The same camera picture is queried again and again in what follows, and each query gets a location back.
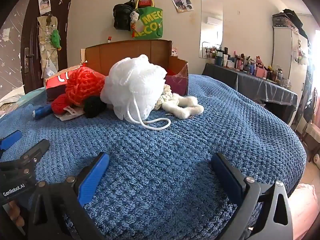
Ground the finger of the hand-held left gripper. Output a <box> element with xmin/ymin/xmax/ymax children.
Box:
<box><xmin>0</xmin><ymin>130</ymin><xmax>23</xmax><ymax>153</ymax></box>
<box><xmin>17</xmin><ymin>139</ymin><xmax>50</xmax><ymax>174</ymax></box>

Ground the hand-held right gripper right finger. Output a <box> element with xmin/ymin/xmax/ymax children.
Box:
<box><xmin>211</xmin><ymin>152</ymin><xmax>293</xmax><ymax>240</ymax></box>

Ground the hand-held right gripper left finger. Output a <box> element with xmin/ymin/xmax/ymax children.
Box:
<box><xmin>27</xmin><ymin>152</ymin><xmax>110</xmax><ymax>240</ymax></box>

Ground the blue and white tube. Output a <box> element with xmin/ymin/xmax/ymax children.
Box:
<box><xmin>34</xmin><ymin>104</ymin><xmax>54</xmax><ymax>120</ymax></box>

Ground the white plastic packet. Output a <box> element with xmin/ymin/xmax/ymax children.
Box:
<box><xmin>55</xmin><ymin>106</ymin><xmax>84</xmax><ymax>121</ymax></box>

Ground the black knitted ball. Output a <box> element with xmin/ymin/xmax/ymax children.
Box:
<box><xmin>83</xmin><ymin>95</ymin><xmax>107</xmax><ymax>118</ymax></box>

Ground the white fluffy star hair clip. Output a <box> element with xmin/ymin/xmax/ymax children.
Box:
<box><xmin>162</xmin><ymin>95</ymin><xmax>204</xmax><ymax>119</ymax></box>

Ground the coral red net sponge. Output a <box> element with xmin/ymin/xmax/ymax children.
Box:
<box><xmin>65</xmin><ymin>66</ymin><xmax>107</xmax><ymax>107</ymax></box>

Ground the cream crocheted scrunchie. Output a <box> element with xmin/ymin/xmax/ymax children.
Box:
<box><xmin>154</xmin><ymin>84</ymin><xmax>180</xmax><ymax>110</ymax></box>

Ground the white mesh bath sponge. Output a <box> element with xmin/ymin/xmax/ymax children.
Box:
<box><xmin>100</xmin><ymin>54</ymin><xmax>173</xmax><ymax>130</ymax></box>

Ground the cardboard box with red print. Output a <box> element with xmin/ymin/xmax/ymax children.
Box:
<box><xmin>45</xmin><ymin>39</ymin><xmax>189</xmax><ymax>100</ymax></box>

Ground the person's left hand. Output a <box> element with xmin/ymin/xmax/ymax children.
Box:
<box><xmin>8</xmin><ymin>201</ymin><xmax>25</xmax><ymax>230</ymax></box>

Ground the teal cushion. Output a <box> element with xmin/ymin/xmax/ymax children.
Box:
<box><xmin>15</xmin><ymin>87</ymin><xmax>47</xmax><ymax>105</ymax></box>

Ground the blue knitted blanket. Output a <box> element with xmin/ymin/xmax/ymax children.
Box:
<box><xmin>0</xmin><ymin>74</ymin><xmax>307</xmax><ymax>240</ymax></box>

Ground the clear plastic bag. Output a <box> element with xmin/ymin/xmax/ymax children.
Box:
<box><xmin>41</xmin><ymin>59</ymin><xmax>58</xmax><ymax>79</ymax></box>

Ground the pink pillow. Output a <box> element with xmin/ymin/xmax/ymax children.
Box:
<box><xmin>287</xmin><ymin>183</ymin><xmax>319</xmax><ymax>240</ymax></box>

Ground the table with dark cloth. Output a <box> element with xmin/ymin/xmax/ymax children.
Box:
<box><xmin>202</xmin><ymin>62</ymin><xmax>298</xmax><ymax>125</ymax></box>

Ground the beige hanging door organizer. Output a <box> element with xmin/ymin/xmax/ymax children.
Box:
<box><xmin>37</xmin><ymin>15</ymin><xmax>59</xmax><ymax>78</ymax></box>

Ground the dark wooden door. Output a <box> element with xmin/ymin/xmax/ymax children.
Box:
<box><xmin>20</xmin><ymin>0</ymin><xmax>73</xmax><ymax>94</ymax></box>

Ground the green plush toy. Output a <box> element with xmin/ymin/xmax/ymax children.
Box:
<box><xmin>51</xmin><ymin>29</ymin><xmax>62</xmax><ymax>50</ymax></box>

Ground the group of cosmetic bottles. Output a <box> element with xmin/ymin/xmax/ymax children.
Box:
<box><xmin>205</xmin><ymin>46</ymin><xmax>293</xmax><ymax>88</ymax></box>

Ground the white wardrobe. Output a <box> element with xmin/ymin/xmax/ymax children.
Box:
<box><xmin>271</xmin><ymin>26</ymin><xmax>310</xmax><ymax>130</ymax></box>

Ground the round photo door sticker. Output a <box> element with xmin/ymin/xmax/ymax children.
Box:
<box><xmin>38</xmin><ymin>0</ymin><xmax>50</xmax><ymax>15</ymax></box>

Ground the white plush hanging toy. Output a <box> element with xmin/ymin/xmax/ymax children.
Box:
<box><xmin>297</xmin><ymin>51</ymin><xmax>309</xmax><ymax>64</ymax></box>

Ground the black backpack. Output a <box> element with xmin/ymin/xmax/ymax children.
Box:
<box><xmin>113</xmin><ymin>0</ymin><xmax>135</xmax><ymax>32</ymax></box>

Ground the green tote bag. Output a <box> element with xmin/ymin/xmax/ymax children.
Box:
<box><xmin>130</xmin><ymin>0</ymin><xmax>164</xmax><ymax>40</ymax></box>

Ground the patterned suitcase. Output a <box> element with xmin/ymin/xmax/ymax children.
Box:
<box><xmin>272</xmin><ymin>12</ymin><xmax>300</xmax><ymax>29</ymax></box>

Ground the metal door handle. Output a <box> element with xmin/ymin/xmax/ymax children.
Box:
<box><xmin>24</xmin><ymin>47</ymin><xmax>34</xmax><ymax>67</ymax></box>

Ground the frameless wall mirror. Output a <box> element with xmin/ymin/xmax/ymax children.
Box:
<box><xmin>199</xmin><ymin>0</ymin><xmax>224</xmax><ymax>60</ymax></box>

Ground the wall photo collage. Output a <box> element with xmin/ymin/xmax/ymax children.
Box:
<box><xmin>170</xmin><ymin>0</ymin><xmax>194</xmax><ymax>13</ymax></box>

